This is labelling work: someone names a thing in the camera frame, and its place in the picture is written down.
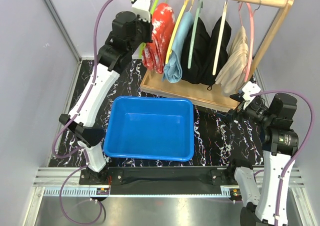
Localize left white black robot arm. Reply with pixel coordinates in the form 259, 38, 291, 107
59, 11, 153, 184

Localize blue plastic bin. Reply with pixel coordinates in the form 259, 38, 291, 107
103, 96, 194, 162

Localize light blue trousers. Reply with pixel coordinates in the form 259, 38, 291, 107
162, 11, 194, 83

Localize pink plastic hanger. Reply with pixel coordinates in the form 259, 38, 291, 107
237, 2, 255, 84

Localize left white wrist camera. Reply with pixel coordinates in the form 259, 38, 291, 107
130, 0, 152, 22

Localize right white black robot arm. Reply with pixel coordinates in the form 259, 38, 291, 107
223, 93, 299, 226

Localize cream plastic hanger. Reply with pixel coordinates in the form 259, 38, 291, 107
212, 0, 228, 76

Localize mint green hanger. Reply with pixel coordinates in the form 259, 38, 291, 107
187, 0, 203, 69

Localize wooden clothes rack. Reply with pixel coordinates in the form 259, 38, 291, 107
140, 0, 294, 112

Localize black trousers right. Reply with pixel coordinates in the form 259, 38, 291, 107
200, 17, 232, 91

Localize red white patterned trousers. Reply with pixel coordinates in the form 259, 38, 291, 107
142, 3, 176, 74

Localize black trousers left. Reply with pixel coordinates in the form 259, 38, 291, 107
180, 18, 211, 84

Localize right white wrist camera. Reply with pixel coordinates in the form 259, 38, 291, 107
240, 81, 261, 101

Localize beige trousers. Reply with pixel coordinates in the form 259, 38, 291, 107
215, 26, 249, 97

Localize yellow plastic hanger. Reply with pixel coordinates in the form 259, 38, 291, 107
164, 0, 196, 65

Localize aluminium rail frame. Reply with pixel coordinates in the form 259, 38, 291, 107
22, 167, 316, 226

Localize black trousers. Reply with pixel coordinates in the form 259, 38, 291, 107
180, 18, 211, 84
200, 17, 232, 91

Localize green plastic hanger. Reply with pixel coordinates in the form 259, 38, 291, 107
138, 0, 168, 59

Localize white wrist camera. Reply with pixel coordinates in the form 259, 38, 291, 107
130, 0, 152, 22
240, 81, 261, 101

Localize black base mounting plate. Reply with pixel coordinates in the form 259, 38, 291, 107
79, 166, 237, 196

